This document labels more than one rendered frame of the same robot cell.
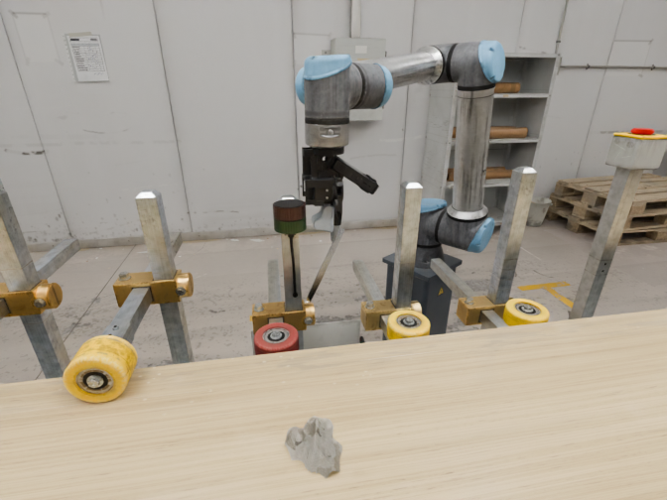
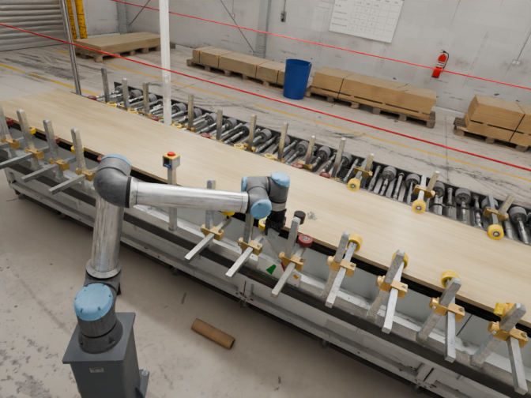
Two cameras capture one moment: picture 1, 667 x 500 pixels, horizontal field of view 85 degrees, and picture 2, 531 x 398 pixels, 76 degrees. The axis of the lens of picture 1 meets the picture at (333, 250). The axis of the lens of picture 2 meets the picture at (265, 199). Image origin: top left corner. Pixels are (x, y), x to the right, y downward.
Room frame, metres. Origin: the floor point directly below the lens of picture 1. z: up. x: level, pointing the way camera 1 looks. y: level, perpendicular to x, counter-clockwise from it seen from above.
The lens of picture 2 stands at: (1.94, 0.64, 2.10)
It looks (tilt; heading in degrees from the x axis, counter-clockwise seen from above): 33 degrees down; 211
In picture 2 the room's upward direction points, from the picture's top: 9 degrees clockwise
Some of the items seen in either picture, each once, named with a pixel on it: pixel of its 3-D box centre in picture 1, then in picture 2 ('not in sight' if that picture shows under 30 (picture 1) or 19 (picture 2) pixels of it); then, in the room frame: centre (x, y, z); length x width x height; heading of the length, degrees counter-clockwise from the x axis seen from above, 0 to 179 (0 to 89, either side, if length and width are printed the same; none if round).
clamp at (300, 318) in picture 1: (284, 316); (291, 260); (0.68, 0.11, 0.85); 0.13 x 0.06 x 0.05; 100
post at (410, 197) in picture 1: (402, 285); (247, 234); (0.73, -0.16, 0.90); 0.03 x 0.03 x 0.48; 10
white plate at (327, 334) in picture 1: (307, 341); (277, 272); (0.71, 0.06, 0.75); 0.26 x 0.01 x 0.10; 100
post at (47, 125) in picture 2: not in sight; (54, 152); (0.99, -1.64, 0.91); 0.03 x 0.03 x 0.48; 10
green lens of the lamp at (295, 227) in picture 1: (290, 222); not in sight; (0.64, 0.08, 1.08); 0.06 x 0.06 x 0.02
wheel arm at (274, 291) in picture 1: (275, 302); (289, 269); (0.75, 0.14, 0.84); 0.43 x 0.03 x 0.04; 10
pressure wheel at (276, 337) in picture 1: (278, 358); (303, 245); (0.54, 0.10, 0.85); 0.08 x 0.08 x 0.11
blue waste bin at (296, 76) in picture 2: not in sight; (296, 79); (-4.45, -2.84, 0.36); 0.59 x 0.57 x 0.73; 11
